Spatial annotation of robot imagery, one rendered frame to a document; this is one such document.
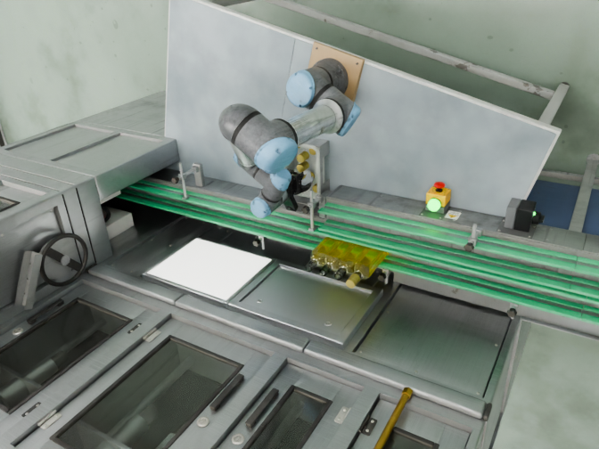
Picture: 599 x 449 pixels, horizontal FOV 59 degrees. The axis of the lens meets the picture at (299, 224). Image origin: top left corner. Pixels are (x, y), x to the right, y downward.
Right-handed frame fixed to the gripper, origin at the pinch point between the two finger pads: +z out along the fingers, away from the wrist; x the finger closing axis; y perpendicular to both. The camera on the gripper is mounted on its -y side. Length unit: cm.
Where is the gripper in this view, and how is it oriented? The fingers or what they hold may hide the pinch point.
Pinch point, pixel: (307, 178)
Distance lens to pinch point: 215.8
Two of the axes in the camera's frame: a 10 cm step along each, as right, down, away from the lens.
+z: 5.0, -4.3, 7.5
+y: -0.2, -8.7, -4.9
